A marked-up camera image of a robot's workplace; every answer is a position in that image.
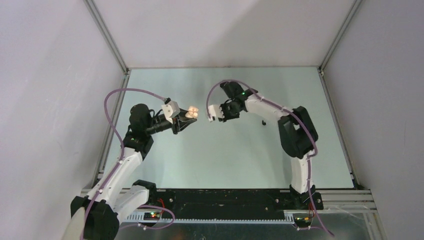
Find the aluminium frame post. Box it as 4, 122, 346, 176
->
83, 0, 129, 75
317, 0, 365, 190

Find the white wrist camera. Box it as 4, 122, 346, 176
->
207, 104, 224, 122
161, 100, 181, 124

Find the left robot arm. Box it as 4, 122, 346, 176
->
63, 100, 199, 240

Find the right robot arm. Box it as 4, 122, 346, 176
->
208, 80, 319, 211

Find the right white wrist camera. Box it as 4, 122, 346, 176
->
207, 104, 224, 122

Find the left aluminium frame post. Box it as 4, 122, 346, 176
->
83, 0, 129, 75

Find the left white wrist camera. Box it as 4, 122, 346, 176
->
161, 100, 181, 124

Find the right aluminium frame post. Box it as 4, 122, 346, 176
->
317, 0, 365, 190

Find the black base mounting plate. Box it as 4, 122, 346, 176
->
147, 188, 324, 221

